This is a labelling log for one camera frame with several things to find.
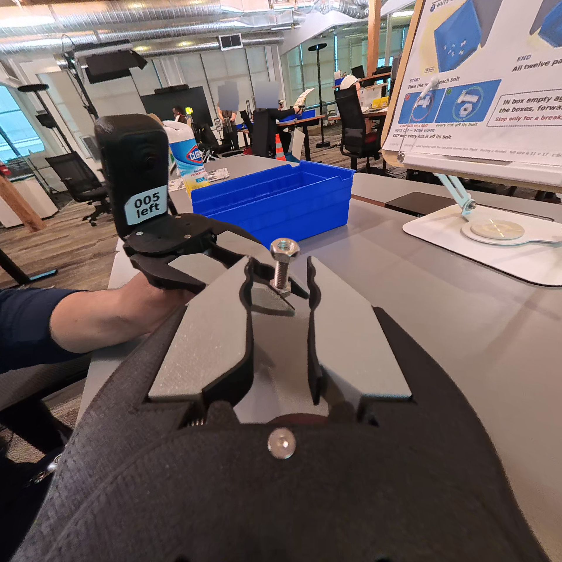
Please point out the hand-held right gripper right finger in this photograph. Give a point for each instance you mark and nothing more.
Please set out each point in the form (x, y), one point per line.
(360, 347)

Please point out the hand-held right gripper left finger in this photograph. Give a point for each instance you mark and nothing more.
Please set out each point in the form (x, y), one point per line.
(206, 347)

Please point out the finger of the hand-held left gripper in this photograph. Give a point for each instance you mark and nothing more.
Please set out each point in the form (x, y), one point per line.
(232, 248)
(197, 268)

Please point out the silver hex bolt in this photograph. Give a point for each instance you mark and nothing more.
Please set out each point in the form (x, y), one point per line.
(281, 272)

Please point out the blue plastic bin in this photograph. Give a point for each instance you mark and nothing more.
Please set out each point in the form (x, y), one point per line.
(307, 206)

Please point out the person's left forearm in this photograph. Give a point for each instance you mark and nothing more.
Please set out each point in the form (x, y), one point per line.
(66, 325)

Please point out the person's left hand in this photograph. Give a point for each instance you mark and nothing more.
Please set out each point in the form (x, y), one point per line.
(158, 307)

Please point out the printed paper sheet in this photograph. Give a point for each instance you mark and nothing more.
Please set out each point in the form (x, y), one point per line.
(178, 184)
(217, 174)

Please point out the disinfectant wipes canister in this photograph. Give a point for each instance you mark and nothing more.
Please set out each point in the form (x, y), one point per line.
(189, 153)

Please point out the large black display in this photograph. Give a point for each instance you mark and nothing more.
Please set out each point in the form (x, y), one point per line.
(167, 99)

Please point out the black studio light panel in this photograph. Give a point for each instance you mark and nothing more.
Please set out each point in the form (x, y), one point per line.
(109, 66)

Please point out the orange traffic cone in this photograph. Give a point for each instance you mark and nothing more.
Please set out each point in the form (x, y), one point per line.
(280, 151)

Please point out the black floor lamp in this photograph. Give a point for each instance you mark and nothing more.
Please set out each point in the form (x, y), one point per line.
(318, 46)
(33, 88)

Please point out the wooden instruction board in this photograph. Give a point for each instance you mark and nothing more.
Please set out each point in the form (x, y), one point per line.
(505, 179)

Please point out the person's dark clothing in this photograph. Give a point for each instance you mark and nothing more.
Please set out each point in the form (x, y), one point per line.
(17, 505)

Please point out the printed instruction sheet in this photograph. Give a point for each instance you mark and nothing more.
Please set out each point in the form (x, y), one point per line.
(527, 109)

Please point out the wooden post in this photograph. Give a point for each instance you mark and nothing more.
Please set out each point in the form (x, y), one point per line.
(22, 206)

